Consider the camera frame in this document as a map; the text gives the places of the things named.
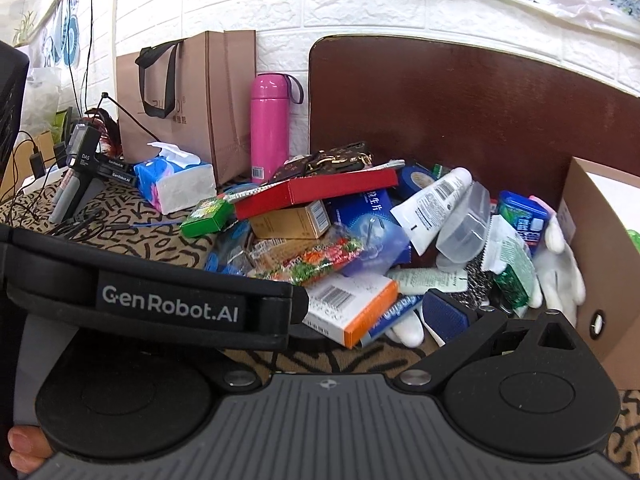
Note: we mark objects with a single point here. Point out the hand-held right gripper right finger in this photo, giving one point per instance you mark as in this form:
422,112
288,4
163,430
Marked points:
444,314

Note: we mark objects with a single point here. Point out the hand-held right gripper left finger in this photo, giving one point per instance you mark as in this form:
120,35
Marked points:
261,383

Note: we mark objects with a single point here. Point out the brown cardboard box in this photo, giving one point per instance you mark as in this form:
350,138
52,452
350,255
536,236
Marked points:
595,280

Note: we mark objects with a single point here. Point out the green white mosquito repeller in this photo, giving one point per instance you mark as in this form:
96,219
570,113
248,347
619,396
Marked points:
634,237

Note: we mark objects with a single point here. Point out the person's left hand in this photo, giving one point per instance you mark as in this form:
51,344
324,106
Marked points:
27,447

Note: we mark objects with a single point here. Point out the white tube green print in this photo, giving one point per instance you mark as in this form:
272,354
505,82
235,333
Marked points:
425,280

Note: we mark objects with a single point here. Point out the blue white packet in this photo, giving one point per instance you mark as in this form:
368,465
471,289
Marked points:
395,307

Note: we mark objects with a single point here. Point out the letter-print tablecloth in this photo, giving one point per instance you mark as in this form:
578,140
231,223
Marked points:
325,360

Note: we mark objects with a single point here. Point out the black round disc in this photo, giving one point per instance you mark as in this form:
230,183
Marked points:
315,335

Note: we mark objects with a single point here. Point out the green white sachet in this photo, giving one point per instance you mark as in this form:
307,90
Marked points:
512,260

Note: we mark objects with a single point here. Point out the clear plastic case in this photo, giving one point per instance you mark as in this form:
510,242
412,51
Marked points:
465,225

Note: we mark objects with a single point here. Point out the white orange barcode box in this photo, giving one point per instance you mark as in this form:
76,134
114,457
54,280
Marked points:
350,310

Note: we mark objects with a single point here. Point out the spare grey gripper device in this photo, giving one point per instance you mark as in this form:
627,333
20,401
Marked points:
80,175

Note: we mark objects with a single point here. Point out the blue medicine box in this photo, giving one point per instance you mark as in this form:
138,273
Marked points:
375,230

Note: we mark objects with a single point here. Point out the white cream tube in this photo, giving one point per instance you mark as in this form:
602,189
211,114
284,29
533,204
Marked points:
430,205

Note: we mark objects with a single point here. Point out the thin blue stick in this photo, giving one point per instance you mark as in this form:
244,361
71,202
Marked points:
155,222

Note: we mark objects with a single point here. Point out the blue gum container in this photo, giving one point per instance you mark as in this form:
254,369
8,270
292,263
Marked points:
520,217

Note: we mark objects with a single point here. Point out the colourful candy bag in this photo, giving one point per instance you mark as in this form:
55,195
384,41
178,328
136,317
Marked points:
310,260

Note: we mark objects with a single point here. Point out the blue tape roll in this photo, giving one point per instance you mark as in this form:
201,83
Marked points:
417,180

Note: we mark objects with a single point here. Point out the blue plastic packet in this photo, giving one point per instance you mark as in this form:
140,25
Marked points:
225,250

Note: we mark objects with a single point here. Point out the small pink item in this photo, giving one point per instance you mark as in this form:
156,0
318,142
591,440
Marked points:
541,202

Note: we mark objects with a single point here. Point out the blue tissue pack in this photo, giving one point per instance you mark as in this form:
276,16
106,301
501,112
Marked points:
175,185

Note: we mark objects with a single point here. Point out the dark red bundle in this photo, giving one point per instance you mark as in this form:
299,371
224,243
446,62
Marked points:
105,132

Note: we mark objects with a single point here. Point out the small green box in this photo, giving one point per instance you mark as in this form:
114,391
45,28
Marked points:
205,217

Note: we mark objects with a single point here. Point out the tan cardboard small box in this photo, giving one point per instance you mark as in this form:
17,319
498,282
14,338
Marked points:
290,220

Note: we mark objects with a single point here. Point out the flat red box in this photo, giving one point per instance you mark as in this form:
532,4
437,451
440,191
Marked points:
310,192

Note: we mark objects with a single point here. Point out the brown patterned wallet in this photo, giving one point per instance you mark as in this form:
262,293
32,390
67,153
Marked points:
325,160

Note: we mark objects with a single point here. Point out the dark brown wooden board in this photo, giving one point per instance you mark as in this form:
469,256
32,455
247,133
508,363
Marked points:
475,110

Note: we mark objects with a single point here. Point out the brown paper bag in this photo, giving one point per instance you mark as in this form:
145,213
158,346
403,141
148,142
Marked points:
200,110

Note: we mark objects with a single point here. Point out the green plant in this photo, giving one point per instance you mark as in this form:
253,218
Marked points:
25,27

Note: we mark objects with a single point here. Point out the pink thermos bottle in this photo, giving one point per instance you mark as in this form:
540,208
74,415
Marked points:
269,125

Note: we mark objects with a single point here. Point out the blue wall sticker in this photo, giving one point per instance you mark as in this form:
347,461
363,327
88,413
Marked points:
65,25

